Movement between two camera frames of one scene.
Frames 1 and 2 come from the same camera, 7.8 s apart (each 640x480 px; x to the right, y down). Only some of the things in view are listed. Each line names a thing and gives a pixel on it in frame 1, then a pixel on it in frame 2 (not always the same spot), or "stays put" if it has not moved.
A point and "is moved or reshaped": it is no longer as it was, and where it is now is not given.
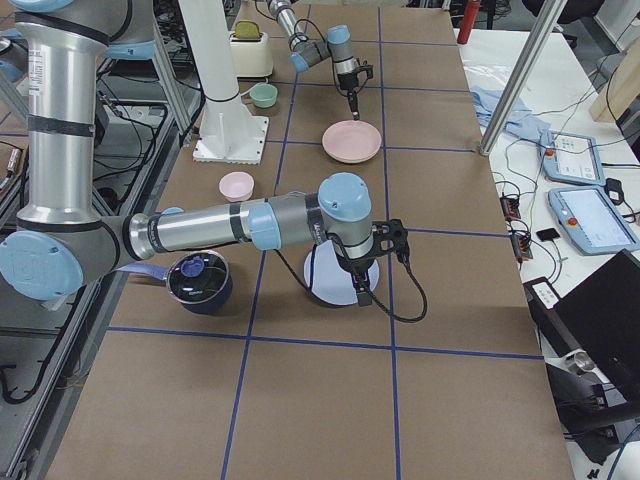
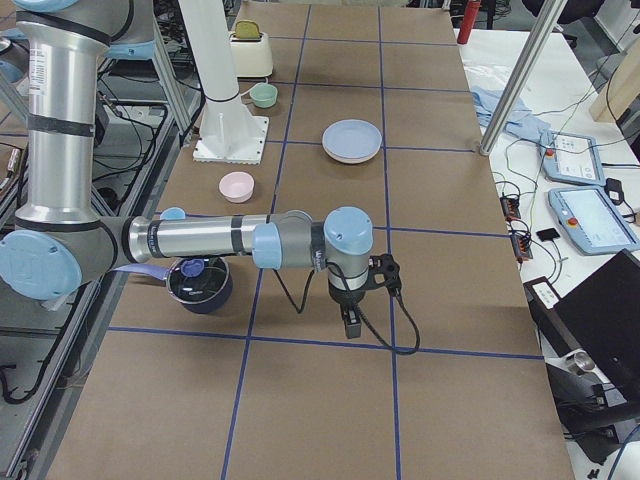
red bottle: [470, 15] stays put
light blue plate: [332, 279] is moved or reshaped
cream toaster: [251, 56] stays put
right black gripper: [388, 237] -> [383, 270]
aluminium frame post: [544, 19] stays put
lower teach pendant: [591, 222] stays put
